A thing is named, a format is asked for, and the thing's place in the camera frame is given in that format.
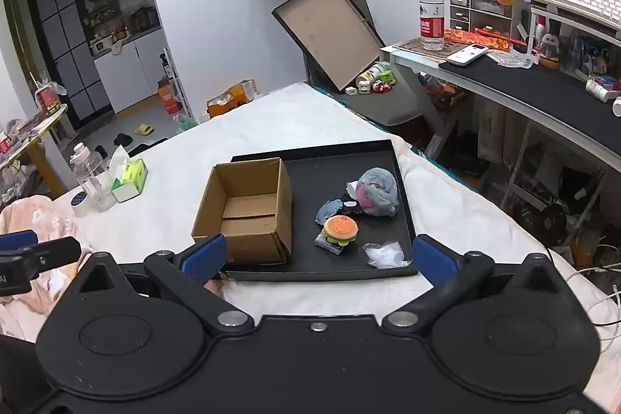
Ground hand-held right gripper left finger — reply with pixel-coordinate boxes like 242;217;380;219
73;234;255;337

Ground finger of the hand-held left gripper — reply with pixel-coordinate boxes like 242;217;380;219
0;237;82;275
0;230;38;252

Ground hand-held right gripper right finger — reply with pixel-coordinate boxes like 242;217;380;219
382;234;566;337

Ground clear plastic bag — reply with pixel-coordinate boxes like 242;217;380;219
364;242;406;270

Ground brown cardboard box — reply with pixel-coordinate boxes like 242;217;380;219
191;157;293;264

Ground grey fluffy plush toy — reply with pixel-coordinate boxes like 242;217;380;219
345;166;399;218

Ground hamburger plush toy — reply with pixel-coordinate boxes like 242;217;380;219
323;215;360;247

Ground purple tissue packet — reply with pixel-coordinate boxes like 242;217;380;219
314;232;347;256

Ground denim apple-shaped pouch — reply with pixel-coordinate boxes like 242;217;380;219
316;199;344;225

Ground black shallow tray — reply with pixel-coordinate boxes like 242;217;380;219
220;140;419;283

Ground pink patterned blanket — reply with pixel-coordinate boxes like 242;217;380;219
0;196;95;340

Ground white tape roll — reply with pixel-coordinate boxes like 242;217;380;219
70;192;90;218

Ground clear plastic drinking bottle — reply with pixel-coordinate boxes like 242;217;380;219
69;142;118;212

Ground small black item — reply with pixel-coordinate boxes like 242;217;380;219
340;193;369;216

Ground green tissue box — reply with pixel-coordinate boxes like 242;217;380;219
109;146;149;204

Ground round yellow-edged table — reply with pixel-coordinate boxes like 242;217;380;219
0;104;69;196

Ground cream tote bag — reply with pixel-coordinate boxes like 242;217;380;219
478;99;508;165

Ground red box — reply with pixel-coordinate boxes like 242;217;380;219
36;87;60;113

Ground grey bench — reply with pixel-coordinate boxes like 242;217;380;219
340;74;423;127

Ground orange open box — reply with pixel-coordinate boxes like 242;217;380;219
206;80;257;119

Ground orange carton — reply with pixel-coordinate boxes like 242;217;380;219
156;77;181;116

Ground red basket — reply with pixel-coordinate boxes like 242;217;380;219
424;77;467;111

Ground black glass door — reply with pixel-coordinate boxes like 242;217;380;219
26;0;114;128

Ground white desk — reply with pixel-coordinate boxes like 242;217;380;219
379;38;621;175

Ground white jar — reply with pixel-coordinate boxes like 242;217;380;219
356;62;391;90

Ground black desk mat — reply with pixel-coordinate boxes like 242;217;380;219
439;55;621;153

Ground white kitchen cabinet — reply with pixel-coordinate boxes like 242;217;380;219
68;0;170;114

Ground white remote control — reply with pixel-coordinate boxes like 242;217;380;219
446;45;490;66

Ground clear plastic packet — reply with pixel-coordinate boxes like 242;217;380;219
490;50;537;68

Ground red patterned packets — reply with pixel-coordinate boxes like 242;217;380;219
444;27;529;51

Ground red label water bottle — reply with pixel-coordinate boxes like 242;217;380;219
418;0;446;52

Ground penguin figure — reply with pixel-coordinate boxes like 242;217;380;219
539;33;562;68

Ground white keyboard riser shelf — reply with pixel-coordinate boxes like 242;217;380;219
526;4;621;70

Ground grey drawer organiser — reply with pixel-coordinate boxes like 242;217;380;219
449;0;522;37

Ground white cable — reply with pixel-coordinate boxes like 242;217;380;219
550;244;621;327

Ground brown board frame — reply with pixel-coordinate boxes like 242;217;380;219
272;0;386;94

